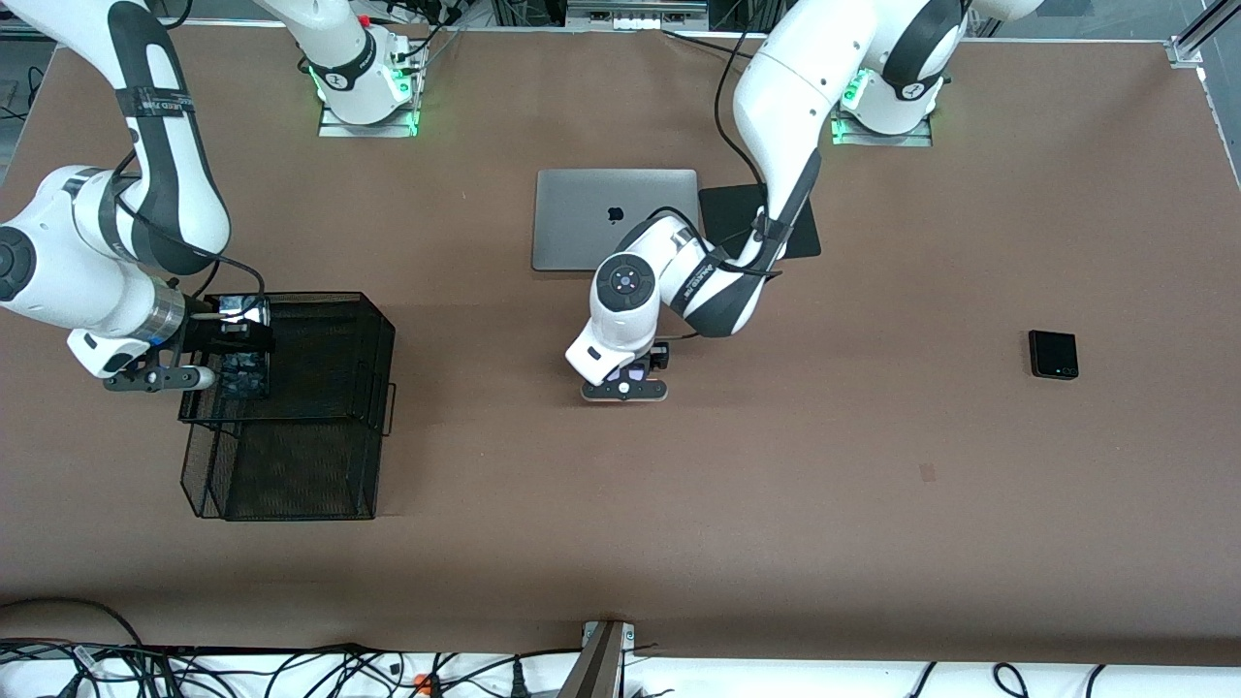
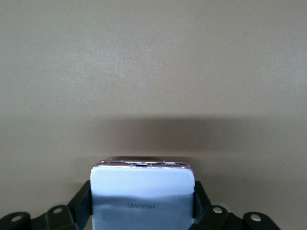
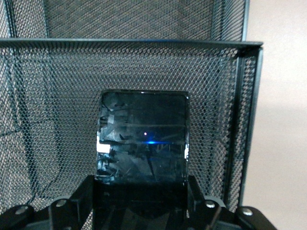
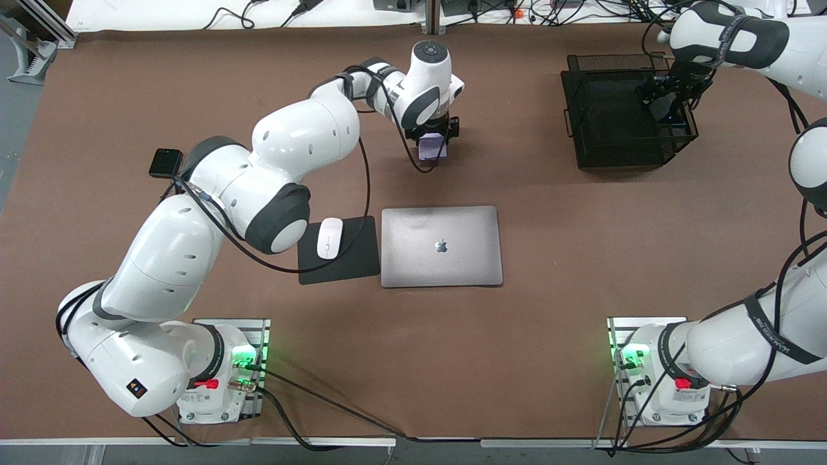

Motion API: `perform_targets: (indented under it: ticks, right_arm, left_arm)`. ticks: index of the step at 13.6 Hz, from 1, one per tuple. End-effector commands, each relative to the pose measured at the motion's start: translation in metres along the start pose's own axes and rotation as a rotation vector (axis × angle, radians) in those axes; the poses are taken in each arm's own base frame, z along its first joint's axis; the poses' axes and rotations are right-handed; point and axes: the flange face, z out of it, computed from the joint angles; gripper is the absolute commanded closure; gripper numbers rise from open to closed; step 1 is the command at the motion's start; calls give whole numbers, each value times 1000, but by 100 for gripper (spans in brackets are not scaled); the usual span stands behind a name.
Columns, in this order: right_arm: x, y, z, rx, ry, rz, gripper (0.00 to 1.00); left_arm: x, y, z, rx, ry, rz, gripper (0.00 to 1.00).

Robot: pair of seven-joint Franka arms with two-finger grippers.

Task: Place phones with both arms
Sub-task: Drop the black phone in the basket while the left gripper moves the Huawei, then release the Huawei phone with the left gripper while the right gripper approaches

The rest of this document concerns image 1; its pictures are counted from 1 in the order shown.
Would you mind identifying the long black smartphone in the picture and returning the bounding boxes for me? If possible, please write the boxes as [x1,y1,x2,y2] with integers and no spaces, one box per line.
[217,295,271,400]

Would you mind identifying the black flip phone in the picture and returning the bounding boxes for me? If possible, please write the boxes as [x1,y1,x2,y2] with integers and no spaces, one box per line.
[1028,330,1080,381]

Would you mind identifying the silver closed laptop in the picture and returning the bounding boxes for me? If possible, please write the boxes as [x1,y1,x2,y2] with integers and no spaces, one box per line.
[531,169,702,272]

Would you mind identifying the black mouse pad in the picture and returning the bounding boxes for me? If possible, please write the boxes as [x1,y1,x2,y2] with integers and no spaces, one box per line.
[698,179,823,268]

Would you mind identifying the grey power strip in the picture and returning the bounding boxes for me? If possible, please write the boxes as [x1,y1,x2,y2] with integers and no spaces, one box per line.
[565,0,711,30]

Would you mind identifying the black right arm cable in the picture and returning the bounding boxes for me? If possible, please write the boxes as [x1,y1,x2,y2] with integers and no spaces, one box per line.
[111,145,268,321]

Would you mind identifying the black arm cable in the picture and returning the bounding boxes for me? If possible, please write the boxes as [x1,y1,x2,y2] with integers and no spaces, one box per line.
[645,0,786,340]
[111,145,268,321]

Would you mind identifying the black wire mesh tray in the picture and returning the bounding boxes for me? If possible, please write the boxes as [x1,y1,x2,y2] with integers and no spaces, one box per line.
[178,291,398,523]

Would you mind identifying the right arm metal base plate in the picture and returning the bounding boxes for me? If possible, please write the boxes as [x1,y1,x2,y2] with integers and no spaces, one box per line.
[318,97,420,139]

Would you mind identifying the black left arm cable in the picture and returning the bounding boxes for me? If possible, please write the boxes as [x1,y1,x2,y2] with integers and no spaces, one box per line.
[645,0,786,340]

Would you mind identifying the black looped floor cable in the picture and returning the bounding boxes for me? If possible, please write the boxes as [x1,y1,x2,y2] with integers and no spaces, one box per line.
[0,596,146,649]

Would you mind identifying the black table cable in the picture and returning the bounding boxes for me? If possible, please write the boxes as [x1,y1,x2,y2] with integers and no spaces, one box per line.
[662,29,746,61]

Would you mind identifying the tangled black floor cables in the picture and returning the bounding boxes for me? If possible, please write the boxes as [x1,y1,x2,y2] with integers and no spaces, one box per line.
[0,640,583,698]

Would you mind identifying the metal camera post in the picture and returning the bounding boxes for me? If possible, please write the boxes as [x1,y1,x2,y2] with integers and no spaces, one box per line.
[560,620,636,698]

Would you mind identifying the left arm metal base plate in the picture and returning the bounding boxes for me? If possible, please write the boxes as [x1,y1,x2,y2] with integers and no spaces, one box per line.
[832,107,934,148]

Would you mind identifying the aluminium frame corner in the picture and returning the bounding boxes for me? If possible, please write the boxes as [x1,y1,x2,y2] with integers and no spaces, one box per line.
[1166,0,1241,69]

